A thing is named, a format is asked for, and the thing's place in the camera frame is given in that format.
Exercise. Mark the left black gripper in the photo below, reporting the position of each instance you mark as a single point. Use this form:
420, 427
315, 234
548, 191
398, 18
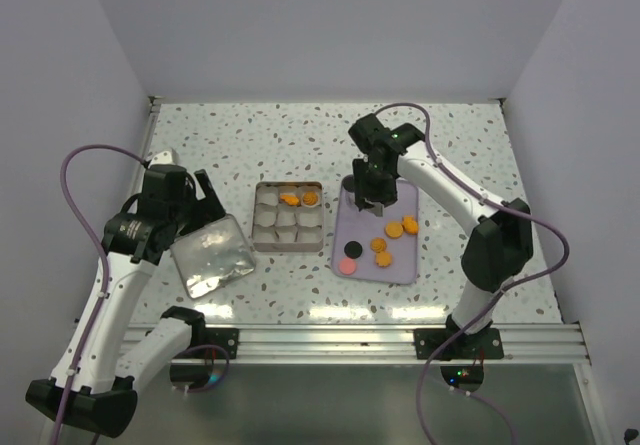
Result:
205, 211

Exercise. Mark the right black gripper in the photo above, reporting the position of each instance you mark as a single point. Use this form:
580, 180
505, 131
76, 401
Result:
387, 195

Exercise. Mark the lilac plastic tray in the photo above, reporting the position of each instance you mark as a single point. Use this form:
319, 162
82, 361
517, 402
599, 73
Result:
352, 224

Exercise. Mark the black round cookie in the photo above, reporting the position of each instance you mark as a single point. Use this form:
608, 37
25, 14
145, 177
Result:
353, 249

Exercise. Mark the orange swirl cookie top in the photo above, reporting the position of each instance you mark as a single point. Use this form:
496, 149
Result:
310, 199

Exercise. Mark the orange swirl cookie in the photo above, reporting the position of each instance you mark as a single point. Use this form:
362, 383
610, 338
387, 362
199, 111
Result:
310, 199
378, 245

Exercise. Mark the orange flower cookie top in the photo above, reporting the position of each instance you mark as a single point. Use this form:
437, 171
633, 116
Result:
290, 200

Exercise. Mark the orange flower cookie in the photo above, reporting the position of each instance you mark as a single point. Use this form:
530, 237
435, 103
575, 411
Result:
290, 200
410, 225
383, 259

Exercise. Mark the pink round cookie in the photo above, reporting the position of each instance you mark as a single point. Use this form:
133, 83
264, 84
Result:
347, 266

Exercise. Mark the metal tongs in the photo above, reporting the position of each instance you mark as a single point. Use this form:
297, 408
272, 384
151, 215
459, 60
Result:
374, 208

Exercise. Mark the black sandwich cookie top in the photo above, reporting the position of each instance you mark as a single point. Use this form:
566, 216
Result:
349, 184

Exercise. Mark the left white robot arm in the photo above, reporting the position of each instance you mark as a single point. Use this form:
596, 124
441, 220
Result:
94, 387

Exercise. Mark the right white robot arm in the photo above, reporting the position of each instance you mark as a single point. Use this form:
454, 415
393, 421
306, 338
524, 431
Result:
500, 239

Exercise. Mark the round orange cookie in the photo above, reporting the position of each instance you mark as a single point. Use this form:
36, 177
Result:
394, 229

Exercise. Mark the orange flower cookie right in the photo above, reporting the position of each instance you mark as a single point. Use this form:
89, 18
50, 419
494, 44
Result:
410, 225

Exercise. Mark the silver tin lid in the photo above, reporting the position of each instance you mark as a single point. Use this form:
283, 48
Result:
212, 257

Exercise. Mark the orange swirl cookie lower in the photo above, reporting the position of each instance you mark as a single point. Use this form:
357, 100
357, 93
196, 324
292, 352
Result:
378, 245

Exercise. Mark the square cookie tin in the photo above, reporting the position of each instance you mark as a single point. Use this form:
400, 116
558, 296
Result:
279, 228

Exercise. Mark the orange flower cookie lower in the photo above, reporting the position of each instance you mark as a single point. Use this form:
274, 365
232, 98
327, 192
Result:
383, 259

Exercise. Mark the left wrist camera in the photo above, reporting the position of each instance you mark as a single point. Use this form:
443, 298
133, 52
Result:
165, 157

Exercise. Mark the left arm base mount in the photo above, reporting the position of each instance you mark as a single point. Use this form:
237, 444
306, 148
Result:
203, 367

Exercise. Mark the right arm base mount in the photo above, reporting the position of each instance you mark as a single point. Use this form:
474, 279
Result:
466, 356

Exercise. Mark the aluminium rail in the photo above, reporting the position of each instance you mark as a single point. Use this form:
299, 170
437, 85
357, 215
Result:
352, 344

